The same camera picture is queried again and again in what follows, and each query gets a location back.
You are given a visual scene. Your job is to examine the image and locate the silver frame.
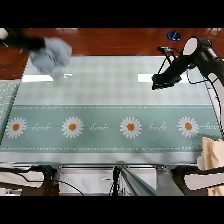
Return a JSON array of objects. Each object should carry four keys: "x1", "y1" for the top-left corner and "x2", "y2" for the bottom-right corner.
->
[{"x1": 0, "y1": 79, "x2": 224, "y2": 197}]

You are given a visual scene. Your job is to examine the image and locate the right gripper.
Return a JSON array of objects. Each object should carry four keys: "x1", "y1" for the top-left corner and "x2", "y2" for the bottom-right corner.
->
[{"x1": 151, "y1": 71, "x2": 183, "y2": 91}]

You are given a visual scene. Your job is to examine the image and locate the beige garment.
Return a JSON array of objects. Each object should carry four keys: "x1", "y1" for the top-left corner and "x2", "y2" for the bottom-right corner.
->
[{"x1": 199, "y1": 136, "x2": 224, "y2": 197}]

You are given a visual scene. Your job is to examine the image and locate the light blue shirt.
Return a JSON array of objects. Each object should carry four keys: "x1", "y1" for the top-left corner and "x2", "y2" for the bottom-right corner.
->
[{"x1": 28, "y1": 36, "x2": 74, "y2": 78}]

